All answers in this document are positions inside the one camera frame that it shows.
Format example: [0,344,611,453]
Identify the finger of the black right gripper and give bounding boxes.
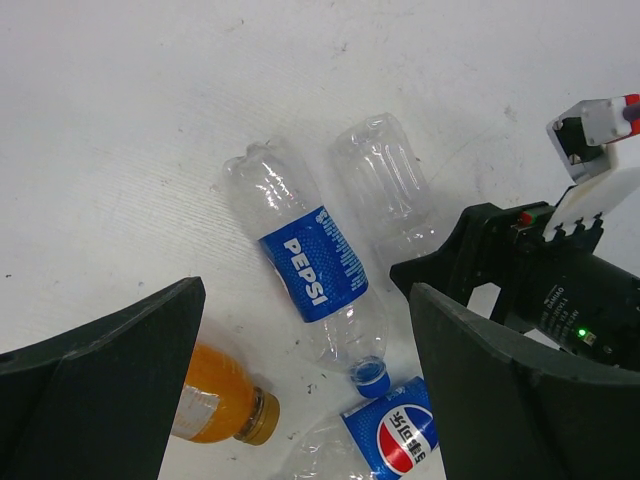
[389,245,477,305]

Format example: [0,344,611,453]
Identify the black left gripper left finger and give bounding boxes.
[1,277,206,479]

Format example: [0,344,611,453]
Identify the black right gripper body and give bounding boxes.
[464,202,639,370]

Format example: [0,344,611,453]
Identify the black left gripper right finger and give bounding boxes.
[409,284,639,479]

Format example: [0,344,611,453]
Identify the large Pepsi bottle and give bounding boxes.
[276,376,439,479]

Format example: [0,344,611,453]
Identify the clear bottle white neck ring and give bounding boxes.
[327,112,454,269]

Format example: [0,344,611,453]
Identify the small Pepsi bottle blue cap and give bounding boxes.
[223,139,391,398]

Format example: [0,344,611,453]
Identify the orange juice bottle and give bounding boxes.
[171,343,280,446]

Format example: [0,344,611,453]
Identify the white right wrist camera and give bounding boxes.
[543,93,639,242]

